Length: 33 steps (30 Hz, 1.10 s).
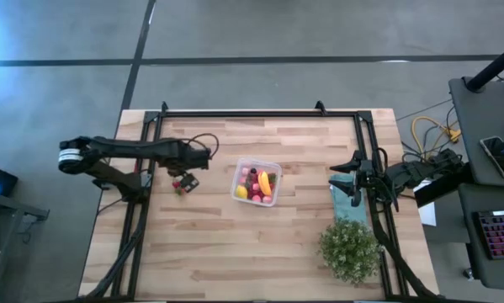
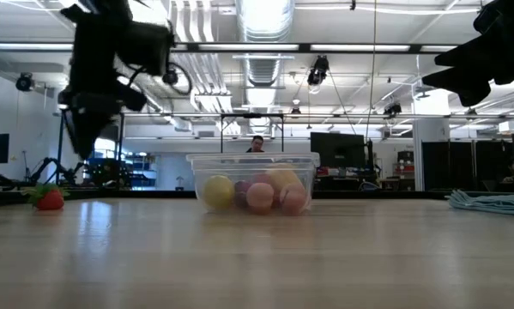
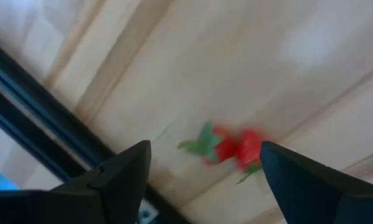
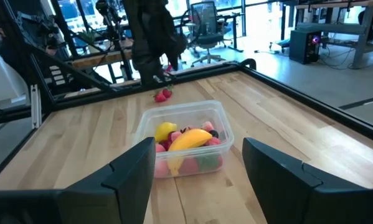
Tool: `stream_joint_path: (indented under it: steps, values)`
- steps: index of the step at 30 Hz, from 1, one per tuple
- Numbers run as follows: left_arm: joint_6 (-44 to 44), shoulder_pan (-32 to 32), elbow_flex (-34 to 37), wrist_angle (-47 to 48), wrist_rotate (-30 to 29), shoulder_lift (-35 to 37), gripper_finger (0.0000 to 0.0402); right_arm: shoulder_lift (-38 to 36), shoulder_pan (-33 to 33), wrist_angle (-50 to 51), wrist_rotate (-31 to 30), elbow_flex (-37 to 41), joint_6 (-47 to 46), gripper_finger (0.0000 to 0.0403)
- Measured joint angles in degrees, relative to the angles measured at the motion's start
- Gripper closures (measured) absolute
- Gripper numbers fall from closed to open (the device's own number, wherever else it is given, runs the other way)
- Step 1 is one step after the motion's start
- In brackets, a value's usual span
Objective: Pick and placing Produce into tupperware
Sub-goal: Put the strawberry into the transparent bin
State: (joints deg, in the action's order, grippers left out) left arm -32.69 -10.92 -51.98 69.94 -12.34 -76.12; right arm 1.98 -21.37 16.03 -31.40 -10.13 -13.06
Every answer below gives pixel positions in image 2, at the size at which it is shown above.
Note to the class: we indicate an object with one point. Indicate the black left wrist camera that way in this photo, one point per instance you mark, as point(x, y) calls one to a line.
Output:
point(147, 49)

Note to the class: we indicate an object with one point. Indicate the purple toy grape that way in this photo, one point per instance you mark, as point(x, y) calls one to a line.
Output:
point(240, 193)

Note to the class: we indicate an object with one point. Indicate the clear plastic tupperware container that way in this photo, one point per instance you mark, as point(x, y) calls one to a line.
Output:
point(198, 171)

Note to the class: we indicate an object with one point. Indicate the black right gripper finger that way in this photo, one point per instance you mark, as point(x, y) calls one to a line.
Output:
point(467, 86)
point(475, 53)

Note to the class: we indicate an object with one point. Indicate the blue storage rack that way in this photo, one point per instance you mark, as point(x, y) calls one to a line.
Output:
point(132, 171)

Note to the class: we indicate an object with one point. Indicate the black hanging camera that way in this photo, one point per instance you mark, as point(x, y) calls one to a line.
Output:
point(318, 70)

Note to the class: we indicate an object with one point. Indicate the yellow toy lemon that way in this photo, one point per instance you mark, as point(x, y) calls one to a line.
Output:
point(218, 192)

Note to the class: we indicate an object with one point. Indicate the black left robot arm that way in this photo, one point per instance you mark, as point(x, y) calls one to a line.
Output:
point(95, 43)

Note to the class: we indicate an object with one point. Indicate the black partition screen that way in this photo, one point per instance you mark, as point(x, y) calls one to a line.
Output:
point(462, 165)

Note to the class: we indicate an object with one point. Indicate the red toy strawberry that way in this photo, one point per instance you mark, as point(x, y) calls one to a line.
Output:
point(50, 201)

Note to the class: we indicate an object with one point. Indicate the overhead LED light bar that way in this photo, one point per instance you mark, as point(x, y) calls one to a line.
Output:
point(304, 48)

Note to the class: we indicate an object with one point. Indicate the black computer monitor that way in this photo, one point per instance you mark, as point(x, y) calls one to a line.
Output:
point(338, 150)

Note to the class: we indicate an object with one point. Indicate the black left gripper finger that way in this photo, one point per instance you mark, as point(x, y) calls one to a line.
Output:
point(91, 129)

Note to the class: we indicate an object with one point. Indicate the teal folded cloth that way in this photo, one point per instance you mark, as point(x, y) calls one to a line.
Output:
point(497, 204)

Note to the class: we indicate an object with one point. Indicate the black aluminium table frame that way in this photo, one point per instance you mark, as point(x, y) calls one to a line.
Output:
point(368, 194)

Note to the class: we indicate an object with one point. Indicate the pink toy peach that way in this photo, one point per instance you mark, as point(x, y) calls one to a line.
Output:
point(293, 199)
point(260, 198)

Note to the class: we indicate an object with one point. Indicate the black ceiling spotlight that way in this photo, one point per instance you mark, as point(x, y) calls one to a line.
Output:
point(392, 109)
point(170, 77)
point(25, 81)

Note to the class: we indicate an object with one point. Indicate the silver ventilation duct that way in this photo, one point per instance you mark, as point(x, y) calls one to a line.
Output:
point(263, 68)

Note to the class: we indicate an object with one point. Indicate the pink toy fruit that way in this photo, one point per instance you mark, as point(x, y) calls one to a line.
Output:
point(261, 177)

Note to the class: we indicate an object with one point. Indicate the person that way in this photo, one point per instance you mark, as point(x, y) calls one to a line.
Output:
point(256, 143)

